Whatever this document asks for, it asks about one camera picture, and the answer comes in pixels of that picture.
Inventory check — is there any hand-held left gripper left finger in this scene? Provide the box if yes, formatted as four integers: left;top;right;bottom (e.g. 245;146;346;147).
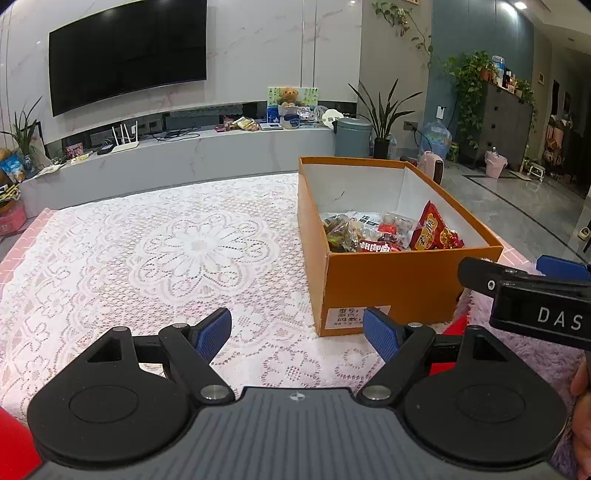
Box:
69;308;235;404

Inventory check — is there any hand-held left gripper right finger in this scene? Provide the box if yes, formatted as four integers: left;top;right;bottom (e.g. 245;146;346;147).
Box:
355;307;527;407

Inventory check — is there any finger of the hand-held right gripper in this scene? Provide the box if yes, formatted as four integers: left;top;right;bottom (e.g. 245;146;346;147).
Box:
457;257;548;296
536;255;591;283

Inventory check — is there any orange cardboard box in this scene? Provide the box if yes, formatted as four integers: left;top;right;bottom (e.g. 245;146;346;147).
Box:
297;156;505;337

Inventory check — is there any red yellow chip bag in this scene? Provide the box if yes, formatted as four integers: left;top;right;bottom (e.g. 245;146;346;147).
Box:
410;200;465;251

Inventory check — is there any red snack packet white print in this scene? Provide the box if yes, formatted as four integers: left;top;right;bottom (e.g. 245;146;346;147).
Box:
358;235;402;254

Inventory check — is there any clear packet of white balls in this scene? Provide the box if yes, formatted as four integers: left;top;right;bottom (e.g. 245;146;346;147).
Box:
379;210;416;250

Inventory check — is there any green-brown snack packet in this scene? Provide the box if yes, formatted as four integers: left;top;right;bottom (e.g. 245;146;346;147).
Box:
323;215;365;254

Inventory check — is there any person's right hand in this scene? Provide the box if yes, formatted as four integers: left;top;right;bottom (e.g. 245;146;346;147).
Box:
570;362;591;441

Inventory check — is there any white lace tablecloth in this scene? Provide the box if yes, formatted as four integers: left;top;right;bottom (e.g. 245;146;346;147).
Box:
0;173;462;425

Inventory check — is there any pink bucket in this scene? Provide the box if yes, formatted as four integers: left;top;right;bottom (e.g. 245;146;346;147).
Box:
484;147;508;178

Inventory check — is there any pink heater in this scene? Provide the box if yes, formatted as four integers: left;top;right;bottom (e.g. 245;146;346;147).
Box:
418;151;445;183

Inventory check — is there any blue water jug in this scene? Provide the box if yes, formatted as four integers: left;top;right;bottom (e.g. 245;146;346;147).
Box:
422;121;452;160

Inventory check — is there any grey cabinet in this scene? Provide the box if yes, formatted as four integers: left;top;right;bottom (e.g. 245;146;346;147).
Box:
475;80;536;169

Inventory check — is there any grey marble tv console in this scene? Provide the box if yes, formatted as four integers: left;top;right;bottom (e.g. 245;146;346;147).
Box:
21;127;338;217

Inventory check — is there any grey trash can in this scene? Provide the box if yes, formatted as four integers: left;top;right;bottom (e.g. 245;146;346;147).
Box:
333;116;374;158

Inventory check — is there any long-leaf potted plant black pot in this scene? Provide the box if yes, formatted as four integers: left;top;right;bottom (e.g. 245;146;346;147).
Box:
348;78;423;160

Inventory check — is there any trailing vine plant on cabinet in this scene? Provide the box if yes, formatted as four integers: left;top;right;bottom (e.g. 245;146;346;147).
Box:
445;50;497;148

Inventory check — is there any white router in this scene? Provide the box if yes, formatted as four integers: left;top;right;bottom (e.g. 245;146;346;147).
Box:
111;121;140;153

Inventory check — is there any snack pile on console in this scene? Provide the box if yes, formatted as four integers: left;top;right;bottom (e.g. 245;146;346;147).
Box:
222;116;260;134

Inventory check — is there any person's red clothing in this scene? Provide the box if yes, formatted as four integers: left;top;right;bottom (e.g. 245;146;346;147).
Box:
0;318;468;480

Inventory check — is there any pink storage box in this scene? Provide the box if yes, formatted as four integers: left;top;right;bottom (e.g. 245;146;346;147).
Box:
0;200;27;237

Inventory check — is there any stack of yellow black packets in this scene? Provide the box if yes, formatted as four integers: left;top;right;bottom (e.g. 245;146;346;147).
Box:
0;182;23;208

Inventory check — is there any blue snack bag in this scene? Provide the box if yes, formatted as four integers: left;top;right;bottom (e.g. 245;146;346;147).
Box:
0;152;26;183

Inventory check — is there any long-leaf plant by vase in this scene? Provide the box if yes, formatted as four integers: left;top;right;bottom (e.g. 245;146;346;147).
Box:
0;97;44;162

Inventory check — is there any black television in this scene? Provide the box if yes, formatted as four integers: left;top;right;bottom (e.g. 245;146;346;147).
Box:
48;0;208;117

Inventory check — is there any hanging wall vine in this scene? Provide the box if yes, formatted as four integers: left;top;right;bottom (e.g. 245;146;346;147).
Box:
372;0;435;68

